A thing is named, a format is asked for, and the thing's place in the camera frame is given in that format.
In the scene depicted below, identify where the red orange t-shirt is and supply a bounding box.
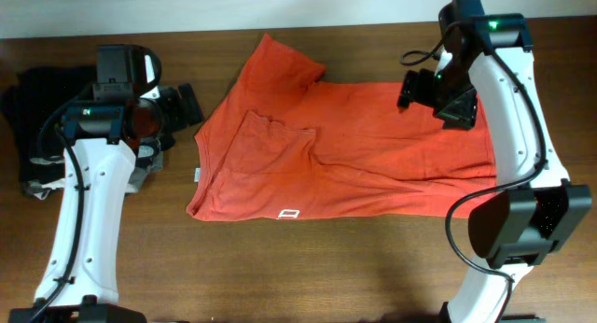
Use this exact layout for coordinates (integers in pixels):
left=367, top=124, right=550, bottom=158
left=187, top=35, right=496, bottom=221

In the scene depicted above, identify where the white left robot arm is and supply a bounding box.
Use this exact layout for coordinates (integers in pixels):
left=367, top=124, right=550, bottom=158
left=8, top=44, right=203, bottom=322

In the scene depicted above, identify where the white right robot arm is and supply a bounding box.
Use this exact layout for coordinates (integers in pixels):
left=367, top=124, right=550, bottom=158
left=397, top=0, right=592, bottom=323

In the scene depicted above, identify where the folded grey white garment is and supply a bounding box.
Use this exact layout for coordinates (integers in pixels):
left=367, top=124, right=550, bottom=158
left=21, top=145, right=164, bottom=200

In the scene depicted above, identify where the folded black shirt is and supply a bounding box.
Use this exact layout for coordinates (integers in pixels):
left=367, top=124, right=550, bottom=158
left=1, top=66, right=175, bottom=184

